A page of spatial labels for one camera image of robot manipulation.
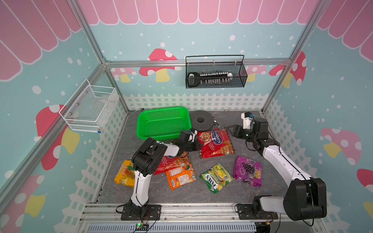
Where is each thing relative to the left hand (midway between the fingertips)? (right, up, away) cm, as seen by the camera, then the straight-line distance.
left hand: (203, 147), depth 97 cm
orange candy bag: (-15, -15, -12) cm, 25 cm away
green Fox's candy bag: (+6, -16, -14) cm, 22 cm away
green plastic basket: (-30, +17, +15) cm, 38 cm away
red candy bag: (-22, -9, -10) cm, 26 cm away
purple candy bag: (+24, -11, -14) cm, 30 cm away
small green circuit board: (-33, -36, -24) cm, 55 cm away
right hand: (+15, +14, -13) cm, 24 cm away
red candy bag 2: (+8, +3, -1) cm, 9 cm away
